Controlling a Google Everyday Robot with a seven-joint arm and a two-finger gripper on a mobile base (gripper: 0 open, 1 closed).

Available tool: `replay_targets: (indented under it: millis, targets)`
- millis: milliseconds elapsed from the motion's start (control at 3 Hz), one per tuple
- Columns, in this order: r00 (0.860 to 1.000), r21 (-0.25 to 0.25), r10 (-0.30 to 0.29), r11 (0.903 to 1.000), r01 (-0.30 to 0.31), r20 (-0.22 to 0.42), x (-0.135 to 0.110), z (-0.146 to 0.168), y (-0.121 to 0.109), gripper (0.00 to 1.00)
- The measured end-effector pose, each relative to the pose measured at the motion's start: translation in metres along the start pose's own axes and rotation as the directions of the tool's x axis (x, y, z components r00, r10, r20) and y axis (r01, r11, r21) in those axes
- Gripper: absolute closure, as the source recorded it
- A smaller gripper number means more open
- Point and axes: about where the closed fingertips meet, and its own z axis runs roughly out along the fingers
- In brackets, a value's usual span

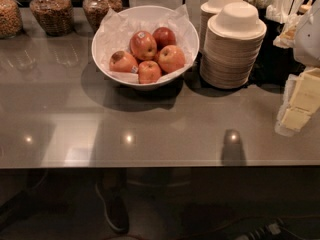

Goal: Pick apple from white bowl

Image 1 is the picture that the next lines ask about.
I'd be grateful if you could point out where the left apple with brown spot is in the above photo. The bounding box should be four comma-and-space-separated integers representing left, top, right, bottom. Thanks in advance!
109, 50, 138, 73

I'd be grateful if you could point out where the white paper liner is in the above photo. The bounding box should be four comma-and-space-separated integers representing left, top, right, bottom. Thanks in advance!
95, 4, 196, 85

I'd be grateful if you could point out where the stack of paper bowls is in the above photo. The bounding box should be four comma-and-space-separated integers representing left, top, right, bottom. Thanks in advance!
200, 1, 267, 89
199, 0, 242, 52

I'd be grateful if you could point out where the left glass cereal jar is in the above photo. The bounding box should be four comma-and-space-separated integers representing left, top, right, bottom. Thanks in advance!
0, 0, 23, 39

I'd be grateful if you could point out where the wrapped plastic cutlery pile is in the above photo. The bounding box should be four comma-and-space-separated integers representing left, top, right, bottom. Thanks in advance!
244, 0, 313, 49

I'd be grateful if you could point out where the small front red apple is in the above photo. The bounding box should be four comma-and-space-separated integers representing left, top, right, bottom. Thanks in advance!
138, 61, 162, 84

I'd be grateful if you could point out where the red yellow right apple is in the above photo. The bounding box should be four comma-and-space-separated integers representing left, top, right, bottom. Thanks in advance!
158, 45, 186, 73

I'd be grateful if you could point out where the red apple with sticker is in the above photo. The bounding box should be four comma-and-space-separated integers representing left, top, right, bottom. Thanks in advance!
129, 30, 157, 61

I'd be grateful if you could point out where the front stack of paper bowls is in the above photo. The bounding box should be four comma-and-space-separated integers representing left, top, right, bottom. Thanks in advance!
200, 1, 267, 89

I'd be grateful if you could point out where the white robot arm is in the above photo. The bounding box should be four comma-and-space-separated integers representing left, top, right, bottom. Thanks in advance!
275, 0, 320, 136

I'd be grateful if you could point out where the middle glass cereal jar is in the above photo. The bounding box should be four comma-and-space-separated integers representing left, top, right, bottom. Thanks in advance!
29, 0, 74, 36

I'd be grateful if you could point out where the black power strip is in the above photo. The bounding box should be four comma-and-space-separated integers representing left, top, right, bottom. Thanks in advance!
234, 219, 285, 240

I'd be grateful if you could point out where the white ceramic bowl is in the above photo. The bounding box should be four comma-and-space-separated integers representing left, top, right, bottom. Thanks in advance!
91, 5, 201, 92

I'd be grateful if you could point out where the rear stack of paper bowls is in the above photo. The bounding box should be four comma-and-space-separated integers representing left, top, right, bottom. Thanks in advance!
199, 0, 242, 52

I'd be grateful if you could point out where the right glass cereal jar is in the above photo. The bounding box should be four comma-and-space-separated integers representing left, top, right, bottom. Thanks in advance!
82, 0, 123, 32

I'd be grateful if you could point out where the dark red rear apple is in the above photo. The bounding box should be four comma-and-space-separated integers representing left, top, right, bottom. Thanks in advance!
153, 27, 176, 50

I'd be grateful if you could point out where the black rubber mat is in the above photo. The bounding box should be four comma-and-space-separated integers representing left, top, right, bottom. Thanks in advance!
249, 9, 305, 86

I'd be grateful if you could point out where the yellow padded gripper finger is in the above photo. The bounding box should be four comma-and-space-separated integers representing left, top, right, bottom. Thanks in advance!
275, 67, 320, 137

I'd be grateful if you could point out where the glass cereal jar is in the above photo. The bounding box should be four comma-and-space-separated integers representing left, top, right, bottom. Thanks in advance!
0, 0, 23, 39
29, 0, 74, 36
82, 0, 123, 32

